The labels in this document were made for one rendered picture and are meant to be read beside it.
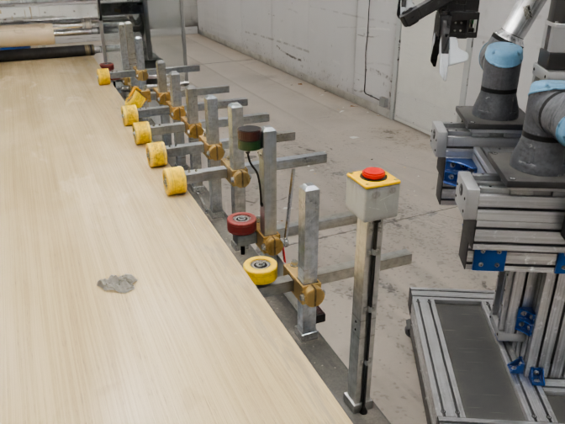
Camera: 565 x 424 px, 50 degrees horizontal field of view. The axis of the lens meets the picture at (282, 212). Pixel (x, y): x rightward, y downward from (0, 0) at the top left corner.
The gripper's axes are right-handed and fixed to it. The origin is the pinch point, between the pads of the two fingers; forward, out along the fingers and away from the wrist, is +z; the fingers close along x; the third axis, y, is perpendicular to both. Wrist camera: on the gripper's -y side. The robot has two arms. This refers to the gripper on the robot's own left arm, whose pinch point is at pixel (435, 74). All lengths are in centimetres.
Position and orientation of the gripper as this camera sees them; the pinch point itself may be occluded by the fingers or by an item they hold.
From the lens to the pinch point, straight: 144.0
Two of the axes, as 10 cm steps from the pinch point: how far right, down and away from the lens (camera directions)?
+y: 10.0, 0.3, -0.7
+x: 0.8, -4.2, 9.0
